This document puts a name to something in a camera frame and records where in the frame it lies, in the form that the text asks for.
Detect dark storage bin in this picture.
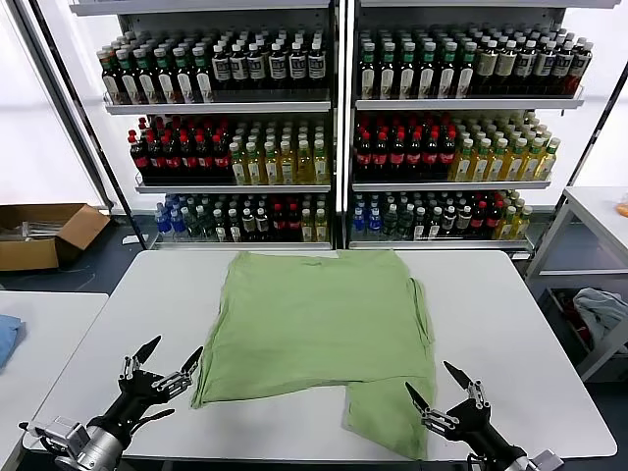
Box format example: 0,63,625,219
544,287,628,384

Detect long black left gripper cable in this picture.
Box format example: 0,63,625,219
139,407,176,426

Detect grey packaged parts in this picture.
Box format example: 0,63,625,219
7,220,65,242

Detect dark tea bottle green cap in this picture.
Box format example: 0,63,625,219
397,41,419,99
173,45,196,104
191,45,215,104
135,46,159,105
417,41,439,99
154,46,178,104
100,45,122,105
455,41,477,99
378,41,398,99
358,41,380,99
117,47,140,105
437,41,458,99

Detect white metal shelf rack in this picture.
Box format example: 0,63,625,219
345,0,619,254
68,0,344,251

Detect open cardboard box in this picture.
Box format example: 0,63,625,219
0,202,112,272

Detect dark green soda bottle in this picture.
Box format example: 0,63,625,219
397,204,415,240
198,205,216,242
382,204,399,240
183,206,202,242

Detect red cloth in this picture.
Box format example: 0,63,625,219
561,292,593,347

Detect grey blue cloth pile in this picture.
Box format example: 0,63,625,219
572,287,628,354

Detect green printed t-shirt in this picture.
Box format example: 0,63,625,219
189,249,439,461

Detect blue folded cloth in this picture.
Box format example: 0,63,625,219
0,313,26,370

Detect white side table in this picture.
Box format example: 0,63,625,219
0,290,110,471

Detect red cap cola bottle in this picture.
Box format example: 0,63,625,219
406,130,426,181
195,134,216,183
354,130,375,181
179,134,199,183
286,203,302,242
145,134,167,183
162,134,183,183
438,130,458,181
372,130,392,181
271,203,288,242
471,201,489,240
485,199,503,240
212,134,233,183
128,130,151,183
389,130,409,181
422,130,442,181

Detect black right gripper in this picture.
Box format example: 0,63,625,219
404,361,515,456

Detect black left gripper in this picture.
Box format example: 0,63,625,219
100,335,205,441

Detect dark bottle beige label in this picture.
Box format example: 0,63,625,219
476,40,499,98
497,39,519,98

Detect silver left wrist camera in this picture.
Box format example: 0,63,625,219
26,415,88,460

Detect black slanted frame pole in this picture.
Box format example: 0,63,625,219
532,63,628,256
24,0,151,250

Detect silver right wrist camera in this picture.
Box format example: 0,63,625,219
527,449,565,471

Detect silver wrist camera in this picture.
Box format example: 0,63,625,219
527,449,565,471
26,415,88,460

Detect white metal frame table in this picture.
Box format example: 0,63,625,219
524,184,628,382

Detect dark bottle white blue label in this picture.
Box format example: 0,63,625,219
551,39,576,98
211,41,233,102
567,40,596,98
288,40,309,102
533,38,558,98
267,41,288,102
230,42,249,102
515,38,539,98
246,41,268,102
307,40,330,102

